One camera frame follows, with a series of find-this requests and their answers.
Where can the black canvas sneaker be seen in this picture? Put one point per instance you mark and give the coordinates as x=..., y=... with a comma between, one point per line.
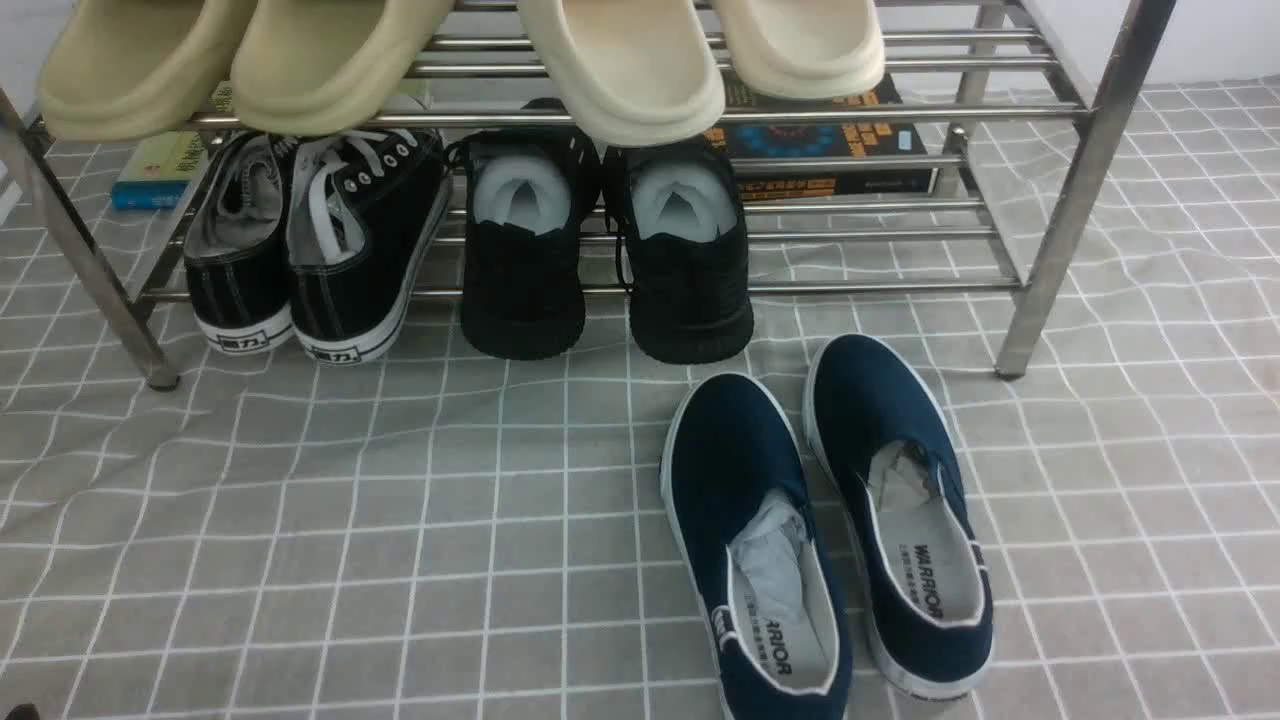
x=363, y=209
x=234, y=252

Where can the navy slip-on shoe left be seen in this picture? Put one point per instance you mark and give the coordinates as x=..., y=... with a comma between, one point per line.
x=734, y=487

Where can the navy slip-on shoe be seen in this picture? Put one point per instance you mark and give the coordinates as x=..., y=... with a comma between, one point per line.
x=881, y=438
x=734, y=487

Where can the navy slip-on shoe right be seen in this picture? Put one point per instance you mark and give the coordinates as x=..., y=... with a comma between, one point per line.
x=881, y=438

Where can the stainless steel shoe rack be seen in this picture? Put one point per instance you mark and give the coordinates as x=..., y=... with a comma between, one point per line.
x=1010, y=68

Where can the black knit sneaker right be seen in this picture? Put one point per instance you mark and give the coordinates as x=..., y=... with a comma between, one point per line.
x=683, y=242

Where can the black knit sneaker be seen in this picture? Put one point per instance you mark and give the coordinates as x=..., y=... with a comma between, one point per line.
x=683, y=242
x=528, y=192

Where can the black knit sneaker left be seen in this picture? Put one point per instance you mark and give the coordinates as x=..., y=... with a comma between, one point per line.
x=528, y=192

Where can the black orange book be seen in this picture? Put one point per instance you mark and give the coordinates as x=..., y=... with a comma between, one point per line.
x=840, y=145

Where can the grey checked floor cloth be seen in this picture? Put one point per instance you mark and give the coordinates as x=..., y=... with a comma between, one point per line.
x=441, y=535

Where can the cream slipper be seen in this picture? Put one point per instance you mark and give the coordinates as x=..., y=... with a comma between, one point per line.
x=630, y=73
x=804, y=50

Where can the cream slipper far right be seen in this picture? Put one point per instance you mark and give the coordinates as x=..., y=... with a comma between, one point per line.
x=804, y=50

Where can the beige slipper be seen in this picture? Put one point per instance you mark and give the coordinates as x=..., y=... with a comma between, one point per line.
x=121, y=70
x=315, y=68

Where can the green blue book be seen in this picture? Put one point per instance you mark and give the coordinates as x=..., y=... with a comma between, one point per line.
x=160, y=169

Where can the beige slipper far left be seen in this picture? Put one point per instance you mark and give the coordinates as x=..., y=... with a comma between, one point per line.
x=121, y=70

